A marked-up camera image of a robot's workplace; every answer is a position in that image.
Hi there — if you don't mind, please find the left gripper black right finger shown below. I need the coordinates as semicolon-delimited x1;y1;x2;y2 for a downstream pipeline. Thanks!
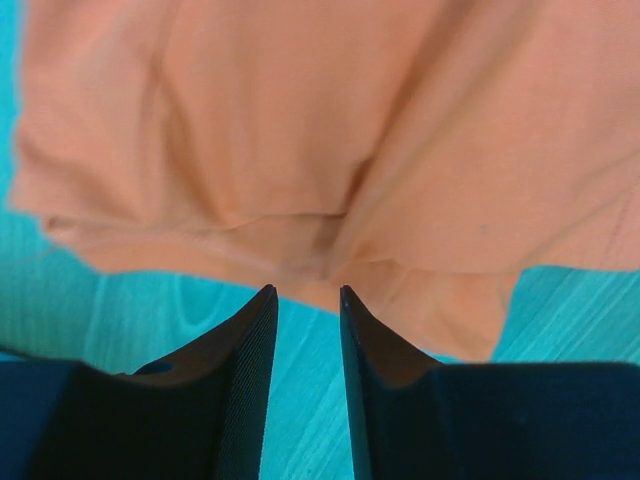
340;287;639;479

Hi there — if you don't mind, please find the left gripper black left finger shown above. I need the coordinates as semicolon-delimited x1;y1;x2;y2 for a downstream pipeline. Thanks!
1;286;278;479

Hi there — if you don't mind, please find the orange t shirt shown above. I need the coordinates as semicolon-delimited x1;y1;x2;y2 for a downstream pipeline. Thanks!
11;1;639;361

